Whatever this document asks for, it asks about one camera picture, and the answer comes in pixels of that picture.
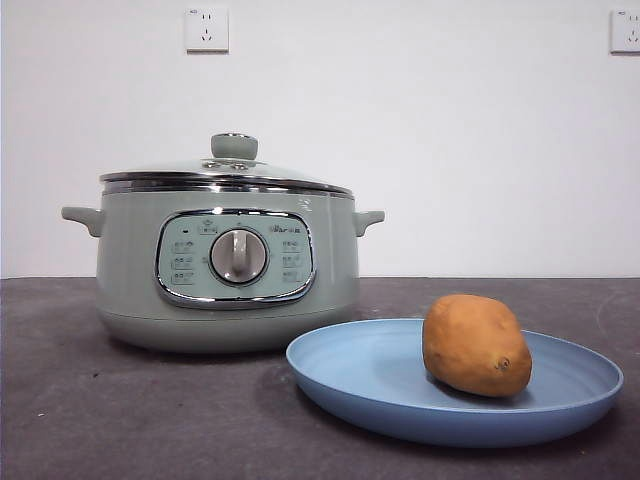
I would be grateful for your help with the glass lid with green knob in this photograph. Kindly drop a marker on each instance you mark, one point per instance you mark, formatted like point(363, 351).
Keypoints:
point(234, 145)

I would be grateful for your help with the brown potato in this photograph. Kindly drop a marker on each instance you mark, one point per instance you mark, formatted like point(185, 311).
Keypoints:
point(470, 345)

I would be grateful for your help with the blue round plate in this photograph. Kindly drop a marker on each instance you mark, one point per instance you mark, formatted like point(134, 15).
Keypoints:
point(360, 380)

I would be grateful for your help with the pale green electric steamer pot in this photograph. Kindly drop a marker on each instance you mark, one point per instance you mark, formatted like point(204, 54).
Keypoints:
point(130, 260)

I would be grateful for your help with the white wall socket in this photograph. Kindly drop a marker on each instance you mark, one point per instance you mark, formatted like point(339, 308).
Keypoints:
point(626, 31)
point(207, 30)

